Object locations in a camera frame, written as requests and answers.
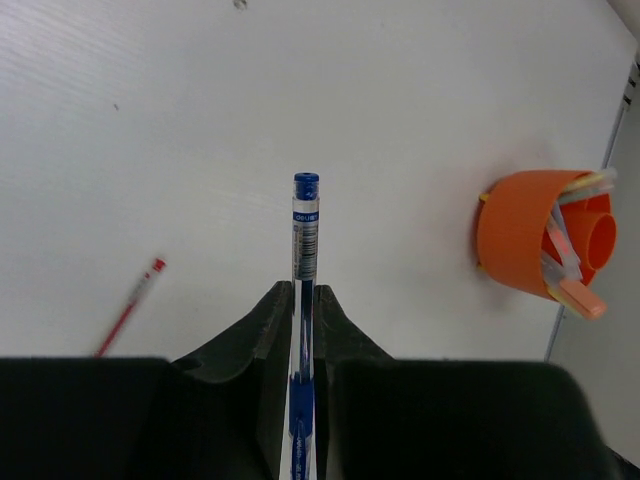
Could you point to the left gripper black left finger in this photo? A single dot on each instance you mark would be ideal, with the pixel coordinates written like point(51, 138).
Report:
point(229, 399)

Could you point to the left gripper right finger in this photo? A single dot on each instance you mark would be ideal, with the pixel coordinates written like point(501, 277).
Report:
point(346, 361)

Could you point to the blue pen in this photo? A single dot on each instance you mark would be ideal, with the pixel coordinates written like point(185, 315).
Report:
point(301, 409)

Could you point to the orange highlighter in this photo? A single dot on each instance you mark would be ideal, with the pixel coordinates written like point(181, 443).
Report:
point(581, 299)

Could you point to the pink highlighter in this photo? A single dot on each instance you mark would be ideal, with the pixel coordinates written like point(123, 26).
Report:
point(558, 233)

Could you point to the yellow highlighter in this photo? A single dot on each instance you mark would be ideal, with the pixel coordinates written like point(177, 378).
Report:
point(589, 186)

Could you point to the red pen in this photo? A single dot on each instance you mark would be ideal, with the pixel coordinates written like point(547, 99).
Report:
point(141, 288)

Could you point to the orange round container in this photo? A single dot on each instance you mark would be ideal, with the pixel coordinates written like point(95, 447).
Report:
point(511, 230)

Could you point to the aluminium rail frame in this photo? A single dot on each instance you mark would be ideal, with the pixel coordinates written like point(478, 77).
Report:
point(602, 196)

